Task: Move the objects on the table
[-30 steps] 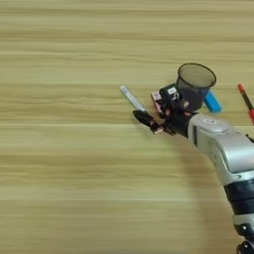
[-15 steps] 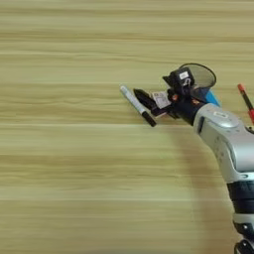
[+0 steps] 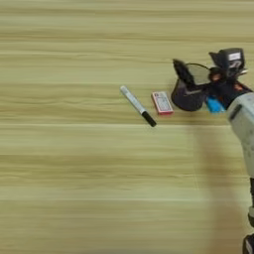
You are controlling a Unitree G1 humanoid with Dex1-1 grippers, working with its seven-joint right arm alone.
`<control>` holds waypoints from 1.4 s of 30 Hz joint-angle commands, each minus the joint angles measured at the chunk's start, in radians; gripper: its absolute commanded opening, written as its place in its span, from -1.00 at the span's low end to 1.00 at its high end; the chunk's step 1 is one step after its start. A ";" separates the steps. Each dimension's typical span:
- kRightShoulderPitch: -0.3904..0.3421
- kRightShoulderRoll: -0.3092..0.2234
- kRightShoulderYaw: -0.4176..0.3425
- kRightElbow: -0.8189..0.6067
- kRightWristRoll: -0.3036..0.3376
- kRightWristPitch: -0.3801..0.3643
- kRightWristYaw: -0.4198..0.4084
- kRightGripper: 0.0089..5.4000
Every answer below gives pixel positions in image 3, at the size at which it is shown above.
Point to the white marker with black cap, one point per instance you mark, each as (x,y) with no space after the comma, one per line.
(137,105)

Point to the black mesh pen cup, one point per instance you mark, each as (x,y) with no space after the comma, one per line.
(188,97)

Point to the black box with white label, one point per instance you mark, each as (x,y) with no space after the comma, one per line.
(229,59)

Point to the small red card box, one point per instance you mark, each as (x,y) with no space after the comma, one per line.
(162,102)

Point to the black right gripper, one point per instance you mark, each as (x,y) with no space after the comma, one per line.
(225,89)

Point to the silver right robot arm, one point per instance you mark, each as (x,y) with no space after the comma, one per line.
(243,132)

